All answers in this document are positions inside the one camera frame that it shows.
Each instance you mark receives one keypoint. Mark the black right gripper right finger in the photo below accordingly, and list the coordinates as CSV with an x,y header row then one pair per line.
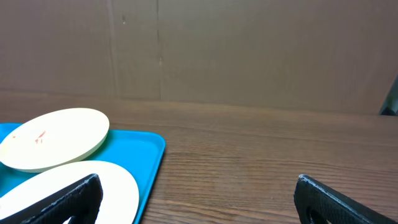
x,y
316,202

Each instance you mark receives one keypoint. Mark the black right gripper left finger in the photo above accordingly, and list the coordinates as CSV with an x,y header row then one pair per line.
x,y
77,203

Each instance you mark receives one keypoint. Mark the pink plate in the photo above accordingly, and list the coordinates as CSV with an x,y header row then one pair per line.
x,y
120,192

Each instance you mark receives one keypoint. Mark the yellow plate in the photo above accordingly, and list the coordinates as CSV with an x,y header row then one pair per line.
x,y
54,139

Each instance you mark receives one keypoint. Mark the dark object at edge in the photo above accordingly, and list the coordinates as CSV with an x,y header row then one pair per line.
x,y
389,107

